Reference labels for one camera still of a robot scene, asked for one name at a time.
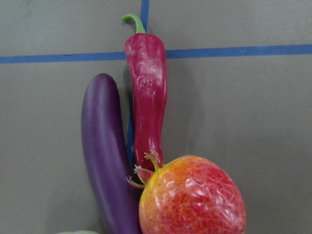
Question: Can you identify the purple eggplant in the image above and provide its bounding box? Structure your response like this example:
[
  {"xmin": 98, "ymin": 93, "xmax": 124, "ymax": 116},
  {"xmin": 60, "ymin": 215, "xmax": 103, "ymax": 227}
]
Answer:
[{"xmin": 81, "ymin": 73, "xmax": 141, "ymax": 234}]

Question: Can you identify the red chili pepper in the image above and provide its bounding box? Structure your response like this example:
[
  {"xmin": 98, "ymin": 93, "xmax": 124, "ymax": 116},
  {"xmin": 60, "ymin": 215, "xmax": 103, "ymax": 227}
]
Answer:
[{"xmin": 122, "ymin": 14, "xmax": 167, "ymax": 171}]

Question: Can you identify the pink yellow peach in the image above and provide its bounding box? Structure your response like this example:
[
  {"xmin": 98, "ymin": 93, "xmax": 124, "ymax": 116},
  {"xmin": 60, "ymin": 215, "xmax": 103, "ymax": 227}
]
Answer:
[{"xmin": 56, "ymin": 230, "xmax": 98, "ymax": 234}]

